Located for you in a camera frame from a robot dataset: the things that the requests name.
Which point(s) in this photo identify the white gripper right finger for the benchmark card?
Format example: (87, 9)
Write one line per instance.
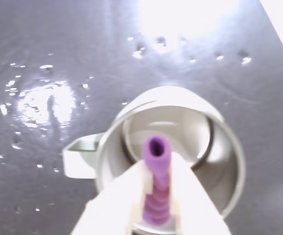
(195, 205)

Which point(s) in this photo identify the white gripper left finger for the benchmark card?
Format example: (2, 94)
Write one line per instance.
(112, 208)

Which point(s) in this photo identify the purple pen grip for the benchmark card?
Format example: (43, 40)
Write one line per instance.
(157, 156)

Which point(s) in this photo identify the black glossy mat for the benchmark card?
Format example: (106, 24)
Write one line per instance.
(46, 49)

